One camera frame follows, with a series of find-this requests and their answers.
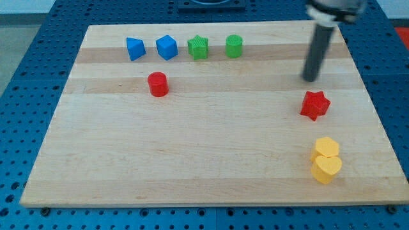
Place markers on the green star block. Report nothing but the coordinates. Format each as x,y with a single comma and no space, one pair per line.
198,47

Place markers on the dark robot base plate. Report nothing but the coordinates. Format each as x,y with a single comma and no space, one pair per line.
210,5

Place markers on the yellow hexagon block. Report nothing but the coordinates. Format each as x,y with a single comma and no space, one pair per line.
326,147

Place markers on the blue triangular prism block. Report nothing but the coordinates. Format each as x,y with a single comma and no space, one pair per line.
136,48

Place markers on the red cylinder block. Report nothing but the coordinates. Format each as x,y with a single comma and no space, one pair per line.
158,85

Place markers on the red star block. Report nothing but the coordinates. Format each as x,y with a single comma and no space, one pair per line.
315,104

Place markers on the green cylinder block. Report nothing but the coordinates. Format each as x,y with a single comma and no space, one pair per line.
234,44

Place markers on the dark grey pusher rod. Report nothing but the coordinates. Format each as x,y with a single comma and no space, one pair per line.
317,51

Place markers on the yellow heart block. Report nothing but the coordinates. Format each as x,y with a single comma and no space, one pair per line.
324,169

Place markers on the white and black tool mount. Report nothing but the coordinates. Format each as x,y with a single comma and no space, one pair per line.
329,13

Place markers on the wooden board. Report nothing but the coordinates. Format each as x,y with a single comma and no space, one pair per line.
228,133

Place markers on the blue cube block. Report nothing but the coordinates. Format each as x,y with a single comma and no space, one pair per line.
167,47

